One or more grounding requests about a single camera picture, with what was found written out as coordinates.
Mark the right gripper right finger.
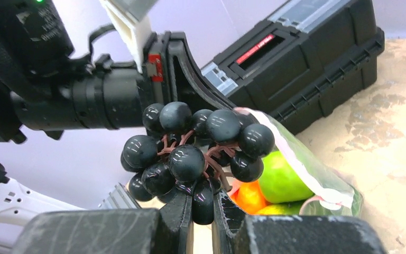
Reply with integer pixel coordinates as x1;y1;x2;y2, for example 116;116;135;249
212;192;387;254

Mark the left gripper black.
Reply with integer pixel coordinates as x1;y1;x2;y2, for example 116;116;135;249
71;32;234;130

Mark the clear zip top bag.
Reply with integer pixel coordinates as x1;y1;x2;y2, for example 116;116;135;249
234;107;363;210

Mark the orange tangerine toy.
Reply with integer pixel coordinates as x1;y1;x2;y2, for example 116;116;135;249
228;180;271;214

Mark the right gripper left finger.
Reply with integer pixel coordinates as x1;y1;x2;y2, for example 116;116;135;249
11;193;192;254

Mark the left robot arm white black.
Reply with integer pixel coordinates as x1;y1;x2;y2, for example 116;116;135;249
0;1;234;253

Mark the black grapes toy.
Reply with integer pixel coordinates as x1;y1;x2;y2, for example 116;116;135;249
121;102;275;225

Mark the black toolbox red handle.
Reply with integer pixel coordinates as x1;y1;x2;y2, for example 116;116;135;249
201;0;385;134

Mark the green apple toy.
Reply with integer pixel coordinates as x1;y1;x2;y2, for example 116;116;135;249
258;151;314;204

